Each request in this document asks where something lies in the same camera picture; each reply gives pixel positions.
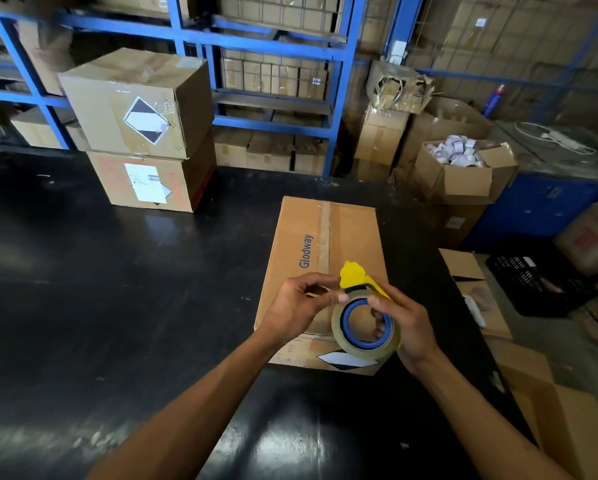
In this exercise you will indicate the person's left hand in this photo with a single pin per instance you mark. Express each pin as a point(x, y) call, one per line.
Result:
point(289, 314)

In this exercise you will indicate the person's right hand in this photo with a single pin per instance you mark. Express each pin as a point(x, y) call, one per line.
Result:
point(413, 330)

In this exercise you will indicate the person's right thumb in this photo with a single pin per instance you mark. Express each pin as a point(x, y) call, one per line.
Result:
point(380, 305)

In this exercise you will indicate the person's left thumb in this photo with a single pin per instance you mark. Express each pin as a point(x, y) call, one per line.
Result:
point(330, 297)

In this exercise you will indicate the yellow tape dispenser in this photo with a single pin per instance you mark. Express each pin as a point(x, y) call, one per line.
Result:
point(355, 275)

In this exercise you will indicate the clear packing tape roll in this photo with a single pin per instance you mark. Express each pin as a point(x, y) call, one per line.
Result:
point(340, 334)

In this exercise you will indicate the person's right forearm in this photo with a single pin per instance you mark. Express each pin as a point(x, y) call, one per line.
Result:
point(484, 427)

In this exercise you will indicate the person's left forearm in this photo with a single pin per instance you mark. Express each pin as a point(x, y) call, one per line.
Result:
point(189, 414)

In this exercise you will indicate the taped cardboard box blue print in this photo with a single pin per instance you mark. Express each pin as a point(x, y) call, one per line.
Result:
point(304, 234)

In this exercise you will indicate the flat cardboard sheet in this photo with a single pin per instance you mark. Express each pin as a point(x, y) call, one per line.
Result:
point(466, 269)

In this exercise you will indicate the white handheld tool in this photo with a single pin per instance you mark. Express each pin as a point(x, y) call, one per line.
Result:
point(475, 310)

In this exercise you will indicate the cardboard box small white label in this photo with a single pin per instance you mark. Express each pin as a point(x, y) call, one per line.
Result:
point(456, 224)

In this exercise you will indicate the brown cardboard shelf box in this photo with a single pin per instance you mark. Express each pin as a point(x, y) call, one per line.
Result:
point(231, 149)
point(270, 154)
point(310, 158)

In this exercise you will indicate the open cardboard box with rolls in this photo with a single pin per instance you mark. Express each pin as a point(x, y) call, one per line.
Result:
point(454, 182)

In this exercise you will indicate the black plastic crate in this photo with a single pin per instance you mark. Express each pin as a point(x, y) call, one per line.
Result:
point(539, 282)

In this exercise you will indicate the plain upright cardboard box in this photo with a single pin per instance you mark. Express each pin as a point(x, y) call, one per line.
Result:
point(379, 137)

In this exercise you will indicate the pile of white label rolls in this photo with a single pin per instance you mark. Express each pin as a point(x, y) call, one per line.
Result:
point(456, 150)

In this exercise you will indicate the blue metal cabinet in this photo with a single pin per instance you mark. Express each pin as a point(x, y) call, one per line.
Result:
point(534, 209)

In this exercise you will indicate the large open cardboard box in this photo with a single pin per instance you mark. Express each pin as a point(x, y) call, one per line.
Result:
point(454, 119)

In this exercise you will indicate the cardboard box white shipping label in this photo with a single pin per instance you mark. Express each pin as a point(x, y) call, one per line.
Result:
point(154, 187)

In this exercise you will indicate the torn open cardboard box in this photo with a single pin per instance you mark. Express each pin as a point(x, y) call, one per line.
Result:
point(396, 87)

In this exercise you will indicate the brown sack red print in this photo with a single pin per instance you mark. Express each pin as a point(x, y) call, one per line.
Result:
point(591, 234)

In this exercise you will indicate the open cardboard box flaps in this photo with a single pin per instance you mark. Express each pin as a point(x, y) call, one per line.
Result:
point(569, 424)

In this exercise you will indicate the stack of small shelf cartons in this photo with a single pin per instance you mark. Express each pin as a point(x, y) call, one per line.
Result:
point(274, 77)

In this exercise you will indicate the blue spray bottle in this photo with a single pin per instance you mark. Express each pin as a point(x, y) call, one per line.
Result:
point(493, 102)

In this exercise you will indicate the blue metal shelf rack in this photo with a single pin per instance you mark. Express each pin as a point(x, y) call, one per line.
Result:
point(279, 44)

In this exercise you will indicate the large cardboard box diamond label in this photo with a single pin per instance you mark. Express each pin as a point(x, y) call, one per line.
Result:
point(129, 89)

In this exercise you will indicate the row of cartons under ceiling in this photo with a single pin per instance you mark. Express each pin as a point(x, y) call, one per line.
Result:
point(279, 9)

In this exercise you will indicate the low cardboard box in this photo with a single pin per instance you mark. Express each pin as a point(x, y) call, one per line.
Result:
point(36, 129)

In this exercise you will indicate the tall cardboard box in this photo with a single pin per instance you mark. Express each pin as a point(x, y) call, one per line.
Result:
point(46, 49)

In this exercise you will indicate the white switch box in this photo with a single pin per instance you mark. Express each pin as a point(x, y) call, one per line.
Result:
point(398, 52)

